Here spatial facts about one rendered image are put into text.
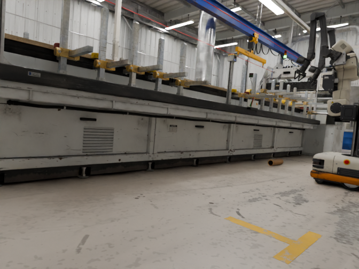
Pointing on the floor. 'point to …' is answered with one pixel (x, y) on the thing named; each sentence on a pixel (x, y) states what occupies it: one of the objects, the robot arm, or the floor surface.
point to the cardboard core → (275, 161)
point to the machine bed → (121, 130)
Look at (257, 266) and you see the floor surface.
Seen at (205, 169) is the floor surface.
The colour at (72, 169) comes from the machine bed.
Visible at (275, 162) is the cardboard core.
